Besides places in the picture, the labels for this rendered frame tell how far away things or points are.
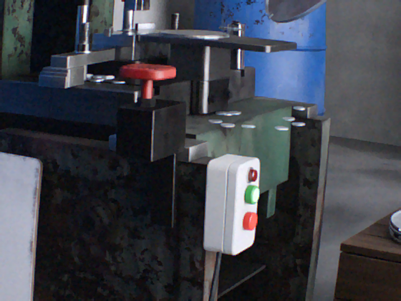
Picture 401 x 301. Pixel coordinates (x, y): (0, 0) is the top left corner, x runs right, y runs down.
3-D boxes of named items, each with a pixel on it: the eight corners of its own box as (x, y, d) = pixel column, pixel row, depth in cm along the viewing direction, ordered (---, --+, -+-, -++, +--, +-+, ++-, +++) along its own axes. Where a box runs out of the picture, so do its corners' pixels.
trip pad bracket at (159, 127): (182, 227, 140) (188, 94, 136) (150, 242, 131) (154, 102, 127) (147, 220, 142) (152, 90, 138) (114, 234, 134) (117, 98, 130)
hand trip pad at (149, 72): (177, 120, 133) (180, 65, 131) (156, 125, 128) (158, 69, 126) (134, 114, 136) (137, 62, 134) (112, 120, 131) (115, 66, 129)
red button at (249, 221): (256, 228, 138) (258, 210, 138) (248, 233, 136) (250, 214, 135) (249, 227, 139) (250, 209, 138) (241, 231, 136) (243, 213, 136)
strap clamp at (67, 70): (119, 77, 162) (122, 20, 160) (65, 88, 147) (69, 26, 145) (92, 74, 164) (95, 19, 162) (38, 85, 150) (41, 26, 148)
